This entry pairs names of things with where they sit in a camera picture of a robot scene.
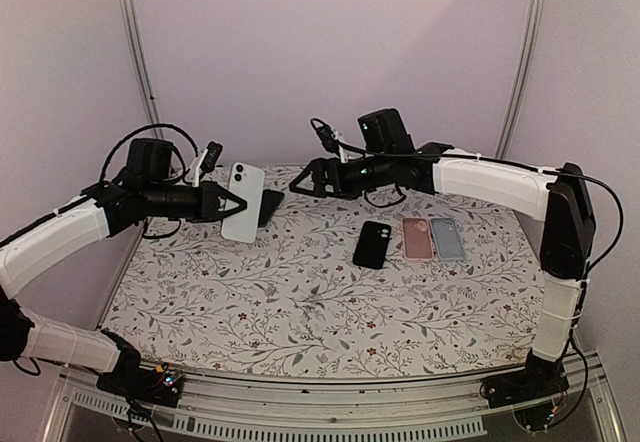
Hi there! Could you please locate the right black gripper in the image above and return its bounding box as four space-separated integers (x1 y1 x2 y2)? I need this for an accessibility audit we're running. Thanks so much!
288 151 393 201

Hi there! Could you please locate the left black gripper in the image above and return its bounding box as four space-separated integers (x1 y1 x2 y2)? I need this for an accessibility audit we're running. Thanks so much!
144 178 247 223

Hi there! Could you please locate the white phone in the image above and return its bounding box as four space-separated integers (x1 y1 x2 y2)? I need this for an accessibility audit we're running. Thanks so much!
221 162 265 243

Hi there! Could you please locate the teal phone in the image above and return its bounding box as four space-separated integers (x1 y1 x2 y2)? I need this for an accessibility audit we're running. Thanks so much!
257 189 284 228

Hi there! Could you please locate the black phone case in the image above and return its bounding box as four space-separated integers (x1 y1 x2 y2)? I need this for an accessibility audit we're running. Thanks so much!
352 221 391 270

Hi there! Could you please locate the pink phone case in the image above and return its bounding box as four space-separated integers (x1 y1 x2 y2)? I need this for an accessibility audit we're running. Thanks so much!
402 218 434 261

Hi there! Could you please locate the light blue phone case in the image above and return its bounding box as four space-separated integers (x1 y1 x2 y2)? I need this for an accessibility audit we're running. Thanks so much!
430 218 465 261

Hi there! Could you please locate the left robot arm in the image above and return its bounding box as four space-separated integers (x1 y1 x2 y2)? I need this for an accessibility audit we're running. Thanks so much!
1 138 248 396

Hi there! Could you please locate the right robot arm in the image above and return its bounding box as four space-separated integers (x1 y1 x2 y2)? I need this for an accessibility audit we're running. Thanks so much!
289 108 596 398

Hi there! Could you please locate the floral table mat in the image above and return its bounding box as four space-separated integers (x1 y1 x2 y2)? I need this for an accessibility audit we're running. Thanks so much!
103 189 543 379

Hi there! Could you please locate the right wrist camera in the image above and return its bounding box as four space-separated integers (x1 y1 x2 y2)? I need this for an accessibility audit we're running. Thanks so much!
318 122 349 164

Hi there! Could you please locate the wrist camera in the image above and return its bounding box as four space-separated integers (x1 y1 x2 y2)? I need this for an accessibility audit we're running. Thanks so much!
185 141 223 187
318 122 349 164

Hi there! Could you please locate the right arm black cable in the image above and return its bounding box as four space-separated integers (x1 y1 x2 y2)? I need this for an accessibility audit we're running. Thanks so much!
309 117 625 273

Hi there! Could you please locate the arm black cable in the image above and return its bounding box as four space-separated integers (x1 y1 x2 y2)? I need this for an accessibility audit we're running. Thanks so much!
99 122 201 183
309 117 625 273

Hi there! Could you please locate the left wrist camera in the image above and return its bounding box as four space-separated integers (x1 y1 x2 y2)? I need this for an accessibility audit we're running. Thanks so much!
185 141 223 187

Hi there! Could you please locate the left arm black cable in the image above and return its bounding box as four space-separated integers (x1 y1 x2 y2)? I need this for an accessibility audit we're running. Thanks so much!
99 122 201 183

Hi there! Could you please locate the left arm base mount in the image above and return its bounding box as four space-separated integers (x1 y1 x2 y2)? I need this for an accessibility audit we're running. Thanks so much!
96 361 184 408

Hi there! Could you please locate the front aluminium rail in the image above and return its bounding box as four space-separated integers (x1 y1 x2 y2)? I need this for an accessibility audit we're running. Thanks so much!
43 353 627 441

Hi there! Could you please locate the left rear aluminium post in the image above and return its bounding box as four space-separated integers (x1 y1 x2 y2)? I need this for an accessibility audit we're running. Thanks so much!
119 0 164 139

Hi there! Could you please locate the aluminium post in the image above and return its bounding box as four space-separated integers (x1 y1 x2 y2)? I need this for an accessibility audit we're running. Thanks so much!
495 0 545 159
119 0 164 139

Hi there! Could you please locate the right rear aluminium post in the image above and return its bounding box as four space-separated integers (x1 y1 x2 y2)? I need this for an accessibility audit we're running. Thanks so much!
495 0 545 159

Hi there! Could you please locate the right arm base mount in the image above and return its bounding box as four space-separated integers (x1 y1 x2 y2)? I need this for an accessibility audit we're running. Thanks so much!
479 364 569 432

